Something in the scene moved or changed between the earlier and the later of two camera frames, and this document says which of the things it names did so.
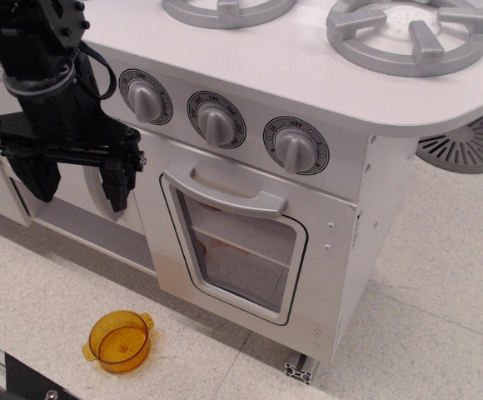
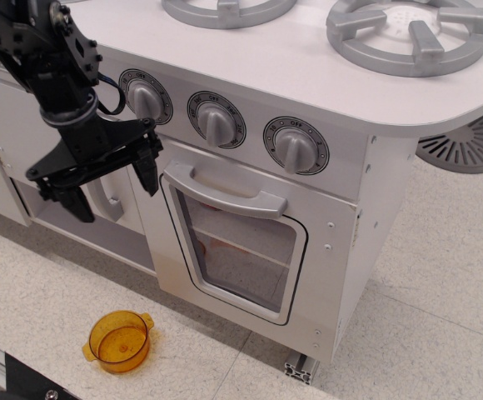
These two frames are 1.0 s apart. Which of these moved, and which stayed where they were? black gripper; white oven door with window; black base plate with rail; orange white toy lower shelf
Moved: black gripper
Stayed: orange white toy lower shelf; black base plate with rail; white oven door with window
